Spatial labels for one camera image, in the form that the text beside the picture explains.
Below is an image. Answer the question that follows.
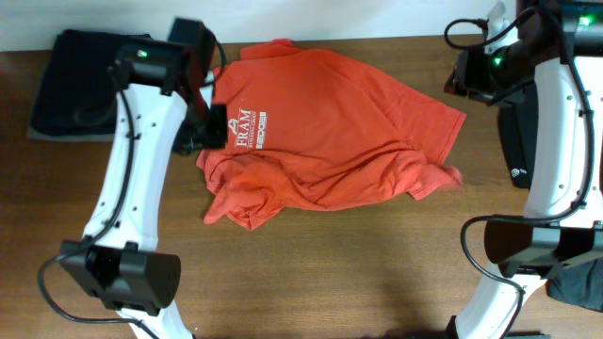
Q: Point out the folded grey garment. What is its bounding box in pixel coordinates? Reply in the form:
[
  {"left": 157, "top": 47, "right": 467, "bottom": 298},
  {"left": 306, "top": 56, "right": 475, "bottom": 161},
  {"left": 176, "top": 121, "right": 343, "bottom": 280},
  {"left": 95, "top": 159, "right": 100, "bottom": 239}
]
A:
[{"left": 26, "top": 127, "right": 114, "bottom": 142}]

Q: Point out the black printed t-shirt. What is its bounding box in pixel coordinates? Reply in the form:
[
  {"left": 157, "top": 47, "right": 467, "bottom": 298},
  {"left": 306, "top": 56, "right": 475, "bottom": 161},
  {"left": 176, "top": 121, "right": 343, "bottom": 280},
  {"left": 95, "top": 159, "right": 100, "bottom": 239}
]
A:
[{"left": 497, "top": 84, "right": 602, "bottom": 313}]

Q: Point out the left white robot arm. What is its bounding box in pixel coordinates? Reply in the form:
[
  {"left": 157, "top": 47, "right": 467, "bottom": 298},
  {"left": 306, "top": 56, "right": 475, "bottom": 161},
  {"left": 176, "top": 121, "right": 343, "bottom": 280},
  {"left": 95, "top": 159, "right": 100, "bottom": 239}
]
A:
[{"left": 54, "top": 39, "right": 228, "bottom": 338}]

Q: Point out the red polo shirt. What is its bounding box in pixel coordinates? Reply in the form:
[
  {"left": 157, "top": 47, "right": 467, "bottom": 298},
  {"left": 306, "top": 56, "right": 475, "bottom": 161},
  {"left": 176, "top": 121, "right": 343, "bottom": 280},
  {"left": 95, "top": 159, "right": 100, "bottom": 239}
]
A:
[{"left": 197, "top": 40, "right": 465, "bottom": 230}]

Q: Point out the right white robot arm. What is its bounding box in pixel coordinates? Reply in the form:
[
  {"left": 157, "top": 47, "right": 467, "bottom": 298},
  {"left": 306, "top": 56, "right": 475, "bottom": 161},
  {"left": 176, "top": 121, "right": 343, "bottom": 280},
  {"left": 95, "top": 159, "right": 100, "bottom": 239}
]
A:
[{"left": 445, "top": 1, "right": 602, "bottom": 338}]

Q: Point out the folded navy blue garment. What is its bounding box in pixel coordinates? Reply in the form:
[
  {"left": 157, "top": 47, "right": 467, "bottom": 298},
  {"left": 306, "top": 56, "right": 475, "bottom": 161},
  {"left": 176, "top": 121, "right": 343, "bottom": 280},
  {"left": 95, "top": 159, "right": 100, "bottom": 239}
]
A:
[{"left": 29, "top": 29, "right": 151, "bottom": 136}]

